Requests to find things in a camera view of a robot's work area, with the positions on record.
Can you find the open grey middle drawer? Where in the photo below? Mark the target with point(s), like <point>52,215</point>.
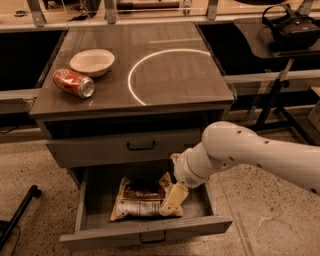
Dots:
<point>99,187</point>

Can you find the black drawer handle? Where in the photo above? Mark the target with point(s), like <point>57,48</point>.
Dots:
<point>153,237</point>
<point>133,147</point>

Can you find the black VR headset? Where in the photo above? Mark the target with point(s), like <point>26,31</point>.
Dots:
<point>293,31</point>

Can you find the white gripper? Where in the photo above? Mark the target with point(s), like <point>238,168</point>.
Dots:
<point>181,170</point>

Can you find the grey drawer cabinet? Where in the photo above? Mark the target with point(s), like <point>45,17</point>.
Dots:
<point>163,78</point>

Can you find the brown chip bag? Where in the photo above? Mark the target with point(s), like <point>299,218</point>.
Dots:
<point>140,200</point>

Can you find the black side table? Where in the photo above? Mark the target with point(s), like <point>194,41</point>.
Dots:
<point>255,56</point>

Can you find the black stand leg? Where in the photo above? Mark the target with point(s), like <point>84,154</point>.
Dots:
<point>7,227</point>

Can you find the black middle drawer handle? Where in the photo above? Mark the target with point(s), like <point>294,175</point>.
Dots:
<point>153,237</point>

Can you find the white paper bowl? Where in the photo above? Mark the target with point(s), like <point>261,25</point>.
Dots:
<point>93,62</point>

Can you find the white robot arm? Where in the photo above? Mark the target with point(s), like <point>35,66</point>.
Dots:
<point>224,145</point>

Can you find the red soda can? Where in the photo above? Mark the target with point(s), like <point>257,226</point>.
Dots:
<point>74,83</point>

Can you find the closed grey top drawer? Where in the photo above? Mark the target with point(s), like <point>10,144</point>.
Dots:
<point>121,148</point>

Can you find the black top drawer handle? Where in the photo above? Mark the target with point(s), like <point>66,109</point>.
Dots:
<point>133,147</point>

